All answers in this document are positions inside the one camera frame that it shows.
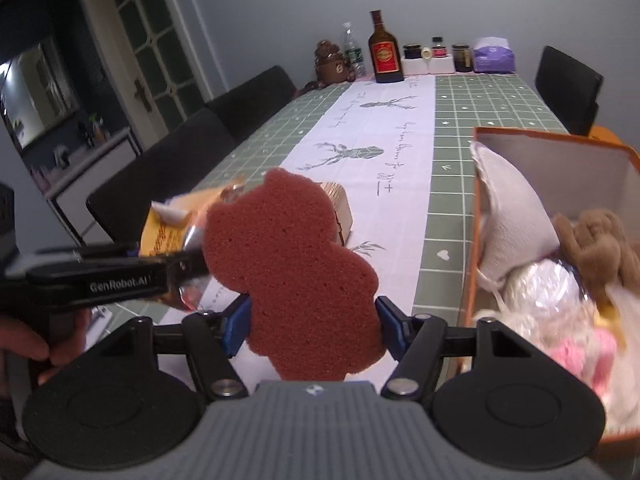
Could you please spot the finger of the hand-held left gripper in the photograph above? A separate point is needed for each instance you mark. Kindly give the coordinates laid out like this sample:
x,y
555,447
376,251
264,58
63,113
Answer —
x,y
90,252
187,270

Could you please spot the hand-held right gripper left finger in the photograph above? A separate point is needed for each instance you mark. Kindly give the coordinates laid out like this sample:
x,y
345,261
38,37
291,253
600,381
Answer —
x,y
240,325

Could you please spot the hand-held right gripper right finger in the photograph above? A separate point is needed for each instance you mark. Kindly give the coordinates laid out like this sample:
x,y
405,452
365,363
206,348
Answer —
x,y
388,322

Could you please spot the orange snack packet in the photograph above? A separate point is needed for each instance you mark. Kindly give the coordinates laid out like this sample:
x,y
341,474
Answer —
x,y
165,235

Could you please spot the brown bear-shaped sponge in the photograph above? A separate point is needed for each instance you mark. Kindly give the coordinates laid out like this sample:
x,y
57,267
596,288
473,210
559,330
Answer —
x,y
290,270

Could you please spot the yellow cloth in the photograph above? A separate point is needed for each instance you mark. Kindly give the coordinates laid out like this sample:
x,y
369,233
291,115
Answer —
x,y
609,320

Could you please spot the white cardboard box orange rim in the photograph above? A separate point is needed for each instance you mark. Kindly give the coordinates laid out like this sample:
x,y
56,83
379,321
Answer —
x,y
575,160

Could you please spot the person's left hand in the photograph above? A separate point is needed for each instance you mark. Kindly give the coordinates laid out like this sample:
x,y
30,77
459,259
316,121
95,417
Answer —
x,y
25,342

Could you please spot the white sideboard cabinet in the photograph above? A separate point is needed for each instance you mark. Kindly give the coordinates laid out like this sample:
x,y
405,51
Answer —
x,y
85,185

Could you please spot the black dining chair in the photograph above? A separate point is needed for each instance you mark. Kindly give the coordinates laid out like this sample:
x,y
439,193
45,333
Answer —
x,y
160,170
250,100
567,85

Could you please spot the small wooden box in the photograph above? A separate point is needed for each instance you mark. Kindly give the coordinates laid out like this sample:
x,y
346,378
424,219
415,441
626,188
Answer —
x,y
341,210

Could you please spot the white plastic bag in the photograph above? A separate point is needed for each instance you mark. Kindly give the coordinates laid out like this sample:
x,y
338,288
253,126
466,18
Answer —
x,y
540,285

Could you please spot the white cloth pouch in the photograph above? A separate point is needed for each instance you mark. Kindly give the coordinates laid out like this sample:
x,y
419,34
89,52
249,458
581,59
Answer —
x,y
510,220

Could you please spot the pink plush toy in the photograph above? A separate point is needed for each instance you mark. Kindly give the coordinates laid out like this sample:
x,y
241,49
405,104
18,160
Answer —
x,y
580,355

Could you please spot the green checked tablecloth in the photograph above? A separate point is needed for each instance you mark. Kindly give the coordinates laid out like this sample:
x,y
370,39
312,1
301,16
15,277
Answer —
x,y
450,125

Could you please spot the glass paned door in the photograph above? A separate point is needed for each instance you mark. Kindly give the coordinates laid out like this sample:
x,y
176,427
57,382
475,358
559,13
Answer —
x,y
150,35

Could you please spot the brown plush toy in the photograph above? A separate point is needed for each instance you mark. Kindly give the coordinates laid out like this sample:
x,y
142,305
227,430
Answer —
x,y
600,245

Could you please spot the brown bear figurine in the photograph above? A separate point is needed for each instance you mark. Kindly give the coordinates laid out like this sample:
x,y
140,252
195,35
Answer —
x,y
334,62

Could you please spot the white square container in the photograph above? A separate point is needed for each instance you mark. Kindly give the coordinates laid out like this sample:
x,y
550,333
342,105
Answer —
x,y
416,66
443,66

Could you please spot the brown liquor bottle red label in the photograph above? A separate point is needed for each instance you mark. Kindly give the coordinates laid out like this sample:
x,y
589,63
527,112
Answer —
x,y
386,55

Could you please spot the small black jar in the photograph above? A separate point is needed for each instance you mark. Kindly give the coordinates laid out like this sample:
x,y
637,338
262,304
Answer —
x,y
412,52

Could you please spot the clear plastic water bottle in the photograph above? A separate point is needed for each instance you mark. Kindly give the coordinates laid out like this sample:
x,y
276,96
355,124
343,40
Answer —
x,y
354,52

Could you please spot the small cream tube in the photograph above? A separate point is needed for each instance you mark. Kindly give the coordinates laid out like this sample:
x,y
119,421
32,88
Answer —
x,y
426,53

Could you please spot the dark glass jar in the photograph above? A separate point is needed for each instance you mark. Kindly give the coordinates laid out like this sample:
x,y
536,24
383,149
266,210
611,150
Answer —
x,y
461,57

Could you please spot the small bottle red label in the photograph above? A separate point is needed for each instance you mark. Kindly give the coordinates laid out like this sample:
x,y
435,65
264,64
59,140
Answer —
x,y
438,49

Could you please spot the purple tissue pack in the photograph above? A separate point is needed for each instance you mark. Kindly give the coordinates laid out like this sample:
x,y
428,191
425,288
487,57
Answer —
x,y
494,57

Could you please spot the orange stool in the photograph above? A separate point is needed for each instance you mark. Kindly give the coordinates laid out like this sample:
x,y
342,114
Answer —
x,y
605,134

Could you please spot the wall television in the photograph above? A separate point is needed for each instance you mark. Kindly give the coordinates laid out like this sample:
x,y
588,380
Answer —
x,y
35,90

